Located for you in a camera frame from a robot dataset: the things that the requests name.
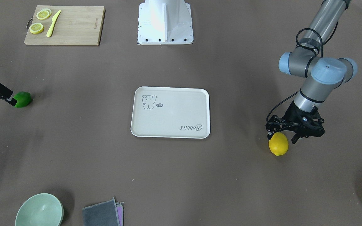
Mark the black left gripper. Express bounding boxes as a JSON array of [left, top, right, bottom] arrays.
[[266, 102, 325, 144]]

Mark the yellow lemon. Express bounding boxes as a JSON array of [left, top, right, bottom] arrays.
[[268, 132, 289, 156]]

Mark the green lime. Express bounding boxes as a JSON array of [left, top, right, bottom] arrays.
[[13, 91, 32, 108]]

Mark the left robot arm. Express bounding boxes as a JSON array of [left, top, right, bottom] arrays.
[[266, 0, 358, 143]]

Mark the cream serving tray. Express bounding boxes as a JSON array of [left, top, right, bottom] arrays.
[[130, 86, 210, 139]]

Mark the yellow plastic knife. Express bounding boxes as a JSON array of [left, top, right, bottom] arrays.
[[46, 10, 61, 37]]

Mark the wooden cutting board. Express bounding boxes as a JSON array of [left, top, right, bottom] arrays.
[[24, 5, 105, 46]]

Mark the green ceramic bowl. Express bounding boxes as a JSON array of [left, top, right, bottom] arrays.
[[15, 193, 64, 226]]

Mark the grey folded cloth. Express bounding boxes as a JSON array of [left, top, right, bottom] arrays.
[[82, 198, 124, 226]]

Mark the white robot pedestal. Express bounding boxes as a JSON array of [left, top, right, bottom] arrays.
[[137, 0, 194, 45]]

